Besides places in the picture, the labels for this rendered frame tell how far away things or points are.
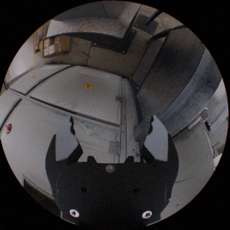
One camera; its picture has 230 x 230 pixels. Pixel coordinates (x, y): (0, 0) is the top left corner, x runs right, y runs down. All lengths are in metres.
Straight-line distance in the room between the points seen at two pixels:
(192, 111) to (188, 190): 0.22
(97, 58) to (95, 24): 0.80
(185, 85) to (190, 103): 0.05
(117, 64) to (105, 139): 0.90
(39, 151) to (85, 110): 0.27
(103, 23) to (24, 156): 0.51
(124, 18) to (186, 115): 0.33
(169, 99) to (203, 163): 0.22
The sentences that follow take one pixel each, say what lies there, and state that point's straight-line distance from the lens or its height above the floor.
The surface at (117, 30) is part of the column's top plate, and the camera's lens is 0.27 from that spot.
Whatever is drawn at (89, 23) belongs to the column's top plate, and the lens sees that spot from 0.30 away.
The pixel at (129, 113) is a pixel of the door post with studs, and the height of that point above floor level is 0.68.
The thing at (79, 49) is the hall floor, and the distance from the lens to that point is 1.15.
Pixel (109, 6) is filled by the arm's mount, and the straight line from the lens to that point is 0.26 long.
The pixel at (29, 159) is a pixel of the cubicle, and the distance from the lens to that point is 0.34.
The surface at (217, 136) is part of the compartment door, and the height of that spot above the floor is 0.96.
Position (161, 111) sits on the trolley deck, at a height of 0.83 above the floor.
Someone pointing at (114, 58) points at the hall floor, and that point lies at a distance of 1.00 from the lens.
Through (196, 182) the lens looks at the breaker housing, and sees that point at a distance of 0.26.
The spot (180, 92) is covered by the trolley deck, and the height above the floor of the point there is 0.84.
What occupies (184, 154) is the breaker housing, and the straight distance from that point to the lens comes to 0.26.
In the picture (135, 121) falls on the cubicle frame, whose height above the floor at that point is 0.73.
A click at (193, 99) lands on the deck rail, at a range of 0.24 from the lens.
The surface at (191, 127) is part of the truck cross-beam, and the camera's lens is 0.24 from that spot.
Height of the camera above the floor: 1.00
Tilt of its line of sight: 43 degrees down
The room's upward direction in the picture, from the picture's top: 172 degrees counter-clockwise
